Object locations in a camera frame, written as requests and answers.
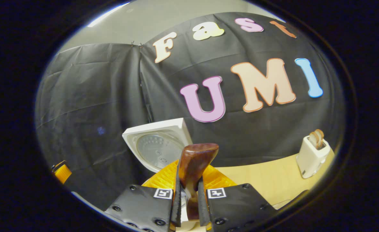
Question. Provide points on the white rice cooker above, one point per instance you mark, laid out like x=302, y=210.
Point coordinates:
x=157, y=148

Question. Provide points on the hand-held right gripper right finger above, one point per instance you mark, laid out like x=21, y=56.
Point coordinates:
x=202, y=209

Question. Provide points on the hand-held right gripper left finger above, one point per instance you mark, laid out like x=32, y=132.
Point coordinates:
x=177, y=206

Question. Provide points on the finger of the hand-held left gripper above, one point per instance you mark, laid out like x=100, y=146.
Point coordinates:
x=62, y=172

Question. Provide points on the white toaster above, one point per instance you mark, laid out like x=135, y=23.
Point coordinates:
x=311, y=161

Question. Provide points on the toasted bread slice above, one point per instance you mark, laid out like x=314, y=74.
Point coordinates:
x=313, y=140
x=320, y=137

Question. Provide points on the brown wooden spoon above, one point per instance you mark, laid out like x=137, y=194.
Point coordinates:
x=195, y=164

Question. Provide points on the black backdrop cloth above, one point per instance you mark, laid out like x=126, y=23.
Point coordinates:
x=96, y=96

